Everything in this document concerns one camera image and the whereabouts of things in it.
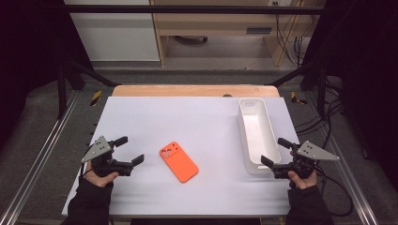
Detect grey desk label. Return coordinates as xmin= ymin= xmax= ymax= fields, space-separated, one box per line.
xmin=246 ymin=27 xmax=273 ymax=35

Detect black horizontal frame bar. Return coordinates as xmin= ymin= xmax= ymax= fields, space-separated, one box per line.
xmin=64 ymin=4 xmax=327 ymax=15

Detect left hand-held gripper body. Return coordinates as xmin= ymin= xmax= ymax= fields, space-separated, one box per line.
xmin=81 ymin=135 xmax=134 ymax=178

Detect yellow black tape strip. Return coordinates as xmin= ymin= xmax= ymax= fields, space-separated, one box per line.
xmin=289 ymin=91 xmax=309 ymax=106
xmin=89 ymin=90 xmax=103 ymax=107

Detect person's left hand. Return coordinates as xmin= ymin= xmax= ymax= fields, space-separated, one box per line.
xmin=84 ymin=158 xmax=120 ymax=188

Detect black floor cables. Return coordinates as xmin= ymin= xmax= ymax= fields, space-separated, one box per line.
xmin=295 ymin=78 xmax=345 ymax=151

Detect black curtain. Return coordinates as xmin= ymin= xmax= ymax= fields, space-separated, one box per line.
xmin=301 ymin=0 xmax=398 ymax=191
xmin=0 ymin=0 xmax=95 ymax=151

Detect person's right hand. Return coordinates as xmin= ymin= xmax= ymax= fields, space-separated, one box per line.
xmin=287 ymin=151 xmax=318 ymax=190

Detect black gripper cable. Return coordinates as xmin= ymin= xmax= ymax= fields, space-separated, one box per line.
xmin=314 ymin=165 xmax=355 ymax=218
xmin=79 ymin=163 xmax=95 ymax=180

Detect orange phone case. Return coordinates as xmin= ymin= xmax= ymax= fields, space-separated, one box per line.
xmin=159 ymin=141 xmax=200 ymax=184

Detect black metal stand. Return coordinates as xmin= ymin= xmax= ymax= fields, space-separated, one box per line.
xmin=55 ymin=58 xmax=122 ymax=120
xmin=265 ymin=58 xmax=329 ymax=120

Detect white plastic bin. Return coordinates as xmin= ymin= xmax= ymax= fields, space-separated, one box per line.
xmin=237 ymin=97 xmax=282 ymax=175

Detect aluminium rail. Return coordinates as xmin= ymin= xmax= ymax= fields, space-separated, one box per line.
xmin=0 ymin=90 xmax=81 ymax=225
xmin=303 ymin=93 xmax=380 ymax=225

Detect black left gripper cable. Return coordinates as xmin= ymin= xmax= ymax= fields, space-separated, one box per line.
xmin=79 ymin=163 xmax=95 ymax=180

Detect light wooden desk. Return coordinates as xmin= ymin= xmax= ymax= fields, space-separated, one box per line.
xmin=149 ymin=0 xmax=327 ymax=68

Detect black hanging desk cables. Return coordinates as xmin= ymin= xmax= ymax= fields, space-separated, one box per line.
xmin=273 ymin=1 xmax=315 ymax=68

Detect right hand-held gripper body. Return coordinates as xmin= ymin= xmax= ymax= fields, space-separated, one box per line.
xmin=271 ymin=140 xmax=341 ymax=181

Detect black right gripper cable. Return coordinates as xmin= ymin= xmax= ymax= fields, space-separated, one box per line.
xmin=314 ymin=165 xmax=355 ymax=218

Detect white cabinet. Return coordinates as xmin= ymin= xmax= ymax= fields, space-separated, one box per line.
xmin=64 ymin=0 xmax=161 ymax=63

